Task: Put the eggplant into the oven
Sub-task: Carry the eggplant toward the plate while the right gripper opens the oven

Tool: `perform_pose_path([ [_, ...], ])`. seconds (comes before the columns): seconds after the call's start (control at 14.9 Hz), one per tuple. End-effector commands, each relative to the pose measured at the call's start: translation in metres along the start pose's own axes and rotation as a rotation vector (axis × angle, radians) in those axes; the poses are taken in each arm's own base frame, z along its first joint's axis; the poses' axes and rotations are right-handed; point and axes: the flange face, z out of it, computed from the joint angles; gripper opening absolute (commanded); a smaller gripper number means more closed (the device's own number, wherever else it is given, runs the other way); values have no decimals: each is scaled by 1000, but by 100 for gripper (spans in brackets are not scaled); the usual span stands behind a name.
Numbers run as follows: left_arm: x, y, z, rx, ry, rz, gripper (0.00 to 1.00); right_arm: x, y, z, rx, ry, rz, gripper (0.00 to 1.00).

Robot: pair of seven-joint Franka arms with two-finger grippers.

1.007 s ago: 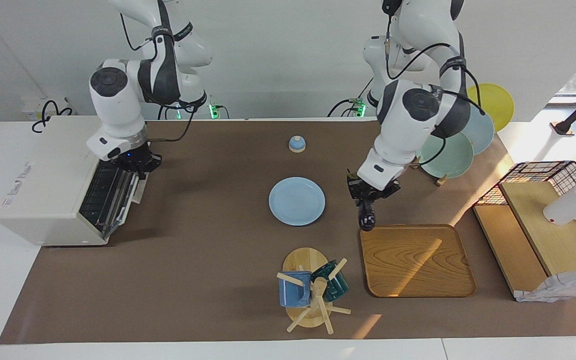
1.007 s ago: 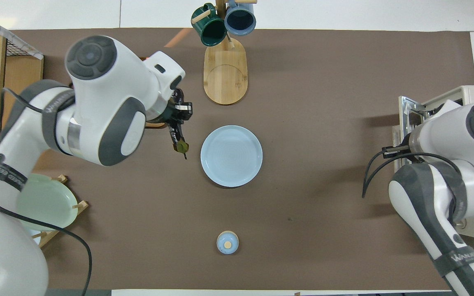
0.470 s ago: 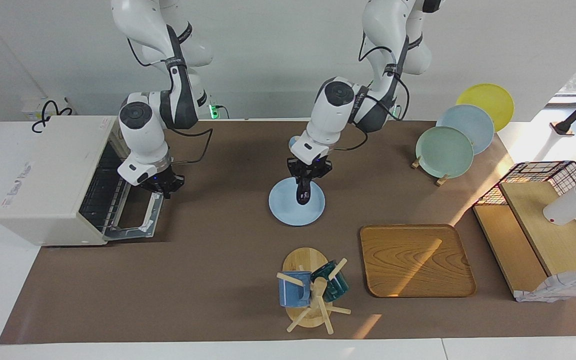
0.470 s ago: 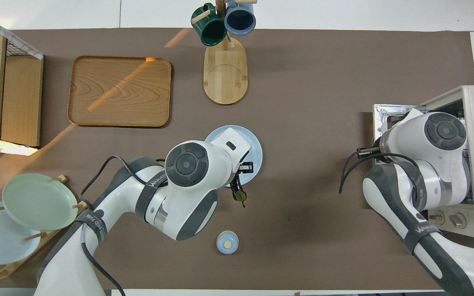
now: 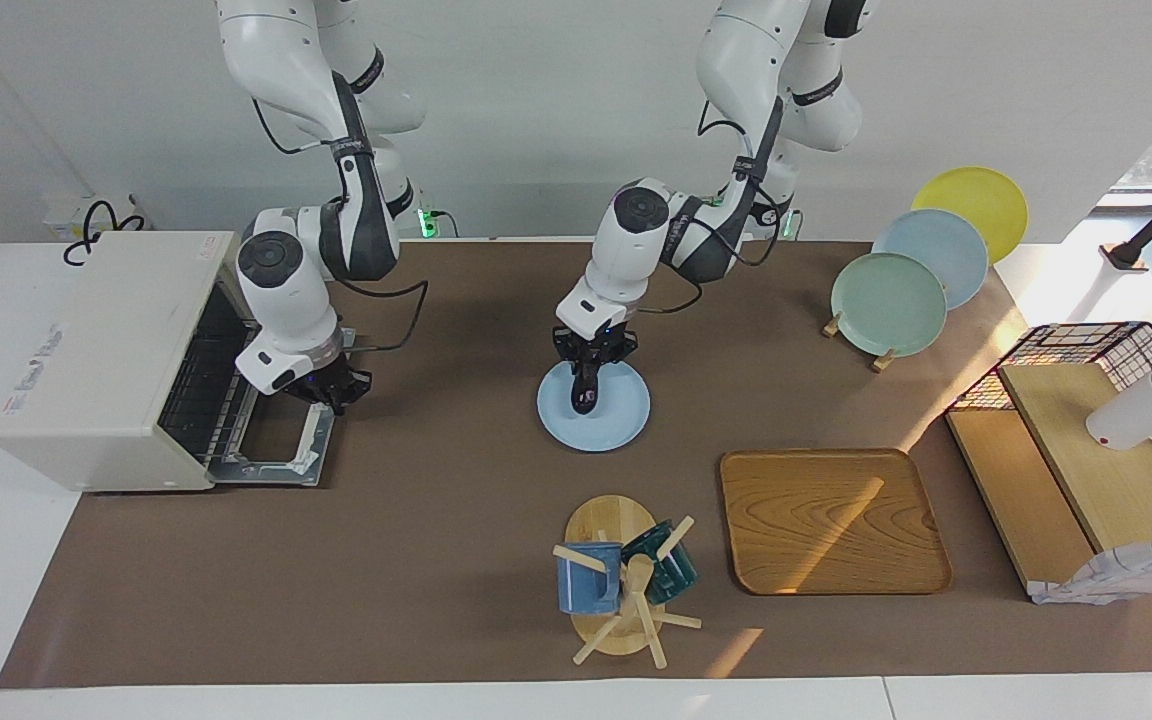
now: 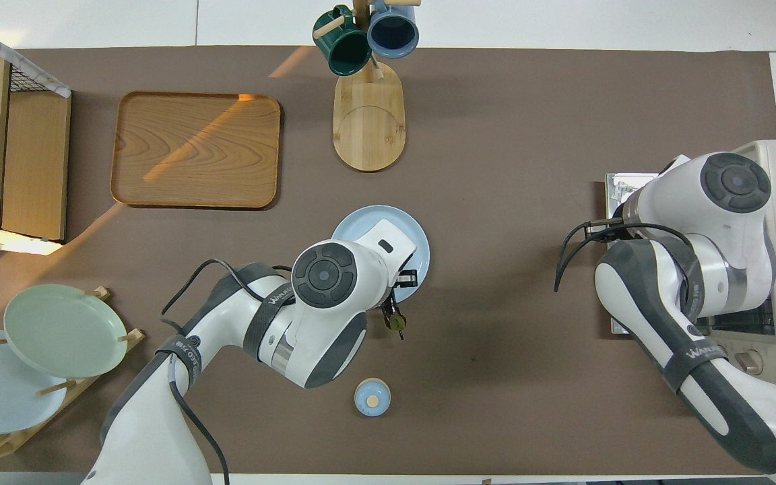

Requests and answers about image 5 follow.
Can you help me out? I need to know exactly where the light blue plate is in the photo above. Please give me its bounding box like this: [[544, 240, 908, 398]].
[[537, 360, 652, 453]]

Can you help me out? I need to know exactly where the glass oven door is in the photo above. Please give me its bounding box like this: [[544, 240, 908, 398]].
[[204, 403, 337, 489]]

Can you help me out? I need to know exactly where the white toaster oven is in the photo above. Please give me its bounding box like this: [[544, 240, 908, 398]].
[[0, 230, 259, 493]]

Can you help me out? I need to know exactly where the brown table mat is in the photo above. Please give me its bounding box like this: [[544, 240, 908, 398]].
[[0, 240, 1152, 691]]

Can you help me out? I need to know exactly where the wooden mug tree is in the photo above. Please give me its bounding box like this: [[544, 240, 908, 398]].
[[551, 494, 704, 669]]

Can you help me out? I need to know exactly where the dark green mug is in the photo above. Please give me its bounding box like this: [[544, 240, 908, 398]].
[[621, 520, 699, 605]]

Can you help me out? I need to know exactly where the blue mug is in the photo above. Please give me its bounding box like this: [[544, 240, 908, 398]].
[[557, 541, 625, 615]]

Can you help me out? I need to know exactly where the square wooden tray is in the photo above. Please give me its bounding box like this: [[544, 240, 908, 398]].
[[719, 448, 953, 597]]

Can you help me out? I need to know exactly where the wooden plate rack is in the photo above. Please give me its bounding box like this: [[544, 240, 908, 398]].
[[822, 312, 899, 374]]

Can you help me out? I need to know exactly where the pale green plate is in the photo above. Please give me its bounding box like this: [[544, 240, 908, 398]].
[[830, 253, 948, 358]]

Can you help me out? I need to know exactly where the pale blue racked plate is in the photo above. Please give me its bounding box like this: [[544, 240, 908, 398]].
[[872, 208, 989, 311]]

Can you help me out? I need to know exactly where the yellow plate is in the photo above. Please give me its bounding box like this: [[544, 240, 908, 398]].
[[911, 166, 1029, 265]]

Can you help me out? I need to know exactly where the white cup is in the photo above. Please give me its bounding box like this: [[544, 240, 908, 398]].
[[1086, 368, 1152, 451]]

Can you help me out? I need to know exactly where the white patterned cloth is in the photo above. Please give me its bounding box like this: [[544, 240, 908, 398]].
[[1031, 538, 1152, 606]]

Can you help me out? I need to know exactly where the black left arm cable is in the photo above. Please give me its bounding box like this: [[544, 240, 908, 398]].
[[626, 95, 799, 317]]

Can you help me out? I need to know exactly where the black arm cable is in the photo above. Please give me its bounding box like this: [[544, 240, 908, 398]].
[[626, 95, 799, 317], [251, 95, 430, 354]]

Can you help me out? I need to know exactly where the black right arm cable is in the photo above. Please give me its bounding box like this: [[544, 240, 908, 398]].
[[251, 95, 430, 354]]

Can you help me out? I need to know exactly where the metal oven wire rack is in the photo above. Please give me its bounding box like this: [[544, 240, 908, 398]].
[[160, 298, 259, 467]]

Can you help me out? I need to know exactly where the black outlet cable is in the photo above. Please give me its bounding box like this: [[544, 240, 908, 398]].
[[62, 200, 147, 267]]

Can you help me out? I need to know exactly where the white wall power outlet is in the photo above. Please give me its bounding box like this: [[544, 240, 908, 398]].
[[42, 193, 152, 243]]

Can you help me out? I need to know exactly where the black wire basket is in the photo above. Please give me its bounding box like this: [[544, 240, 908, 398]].
[[946, 321, 1152, 531]]

